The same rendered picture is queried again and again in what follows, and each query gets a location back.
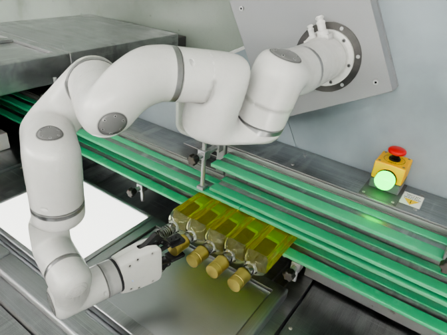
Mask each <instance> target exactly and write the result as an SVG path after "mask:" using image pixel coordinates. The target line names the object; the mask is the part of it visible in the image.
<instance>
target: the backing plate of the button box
mask: <svg viewBox="0 0 447 335"><path fill-rule="evenodd" d="M369 180H370V178H369ZM369 180H368V181H367V182H366V183H365V184H364V186H363V187H362V188H361V190H360V191H359V193H361V194H363V195H366V196H368V197H371V198H373V199H377V200H379V201H382V202H384V203H387V204H389V205H393V206H395V207H396V204H397V203H398V201H399V199H400V198H401V196H402V194H403V193H404V190H405V189H406V187H407V185H405V184H404V186H403V187H402V189H401V190H400V193H399V194H398V195H395V194H392V193H389V192H386V191H383V190H381V189H377V188H375V187H372V186H369Z"/></svg>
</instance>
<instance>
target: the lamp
mask: <svg viewBox="0 0 447 335"><path fill-rule="evenodd" d="M374 183H375V185H376V186H377V187H378V188H379V189H381V190H389V189H391V188H392V187H393V186H394V185H395V183H396V176H395V174H394V173H393V172H392V171H390V170H388V169H382V170H380V171H379V172H378V173H377V174H376V176H375V178H374Z"/></svg>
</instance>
